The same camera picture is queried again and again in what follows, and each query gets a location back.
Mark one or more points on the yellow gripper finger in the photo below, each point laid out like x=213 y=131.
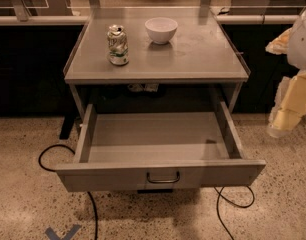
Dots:
x=290 y=105
x=280 y=44

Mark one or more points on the crushed green soda can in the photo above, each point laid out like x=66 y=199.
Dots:
x=117 y=45

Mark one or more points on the white horizontal rail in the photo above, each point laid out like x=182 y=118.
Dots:
x=81 y=20

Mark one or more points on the grey top drawer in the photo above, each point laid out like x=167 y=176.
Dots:
x=155 y=151

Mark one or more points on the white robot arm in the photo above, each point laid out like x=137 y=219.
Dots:
x=296 y=54

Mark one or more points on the grey metal cabinet table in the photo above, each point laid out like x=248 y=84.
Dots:
x=178 y=76

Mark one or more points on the white ceramic bowl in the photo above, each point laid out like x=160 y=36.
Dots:
x=161 y=29

